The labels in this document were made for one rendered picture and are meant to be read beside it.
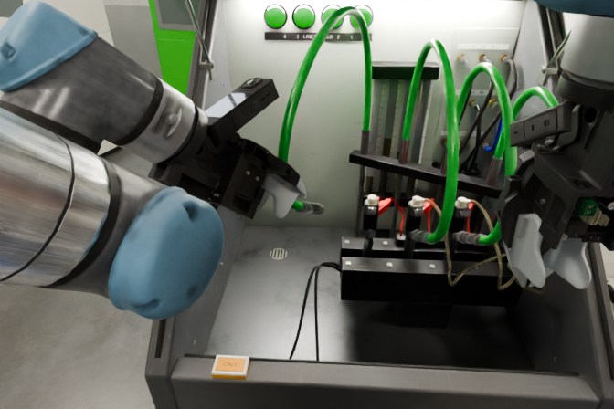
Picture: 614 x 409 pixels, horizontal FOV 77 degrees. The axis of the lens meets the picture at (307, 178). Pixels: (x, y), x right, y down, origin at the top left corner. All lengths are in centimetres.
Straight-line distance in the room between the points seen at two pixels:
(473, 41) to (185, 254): 80
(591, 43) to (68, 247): 32
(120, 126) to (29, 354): 188
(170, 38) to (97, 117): 325
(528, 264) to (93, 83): 40
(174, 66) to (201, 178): 324
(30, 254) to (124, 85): 19
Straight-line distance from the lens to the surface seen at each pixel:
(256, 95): 46
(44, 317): 232
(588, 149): 35
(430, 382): 66
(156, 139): 38
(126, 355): 199
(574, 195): 32
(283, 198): 49
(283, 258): 99
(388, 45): 90
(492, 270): 82
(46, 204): 20
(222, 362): 65
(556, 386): 73
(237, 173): 43
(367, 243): 76
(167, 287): 23
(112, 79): 35
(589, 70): 32
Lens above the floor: 149
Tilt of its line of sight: 30 degrees down
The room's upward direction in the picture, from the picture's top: straight up
